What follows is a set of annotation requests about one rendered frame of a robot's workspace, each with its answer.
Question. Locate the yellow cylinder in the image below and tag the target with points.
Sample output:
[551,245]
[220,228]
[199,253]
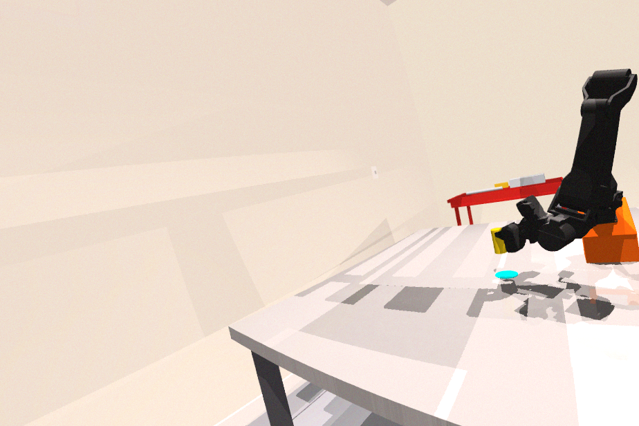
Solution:
[499,245]

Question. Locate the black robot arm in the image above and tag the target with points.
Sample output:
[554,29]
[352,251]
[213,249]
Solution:
[590,186]

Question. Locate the cyan circle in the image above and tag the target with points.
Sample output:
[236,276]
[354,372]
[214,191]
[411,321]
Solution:
[506,274]

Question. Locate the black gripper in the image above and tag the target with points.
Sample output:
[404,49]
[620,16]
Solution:
[515,235]

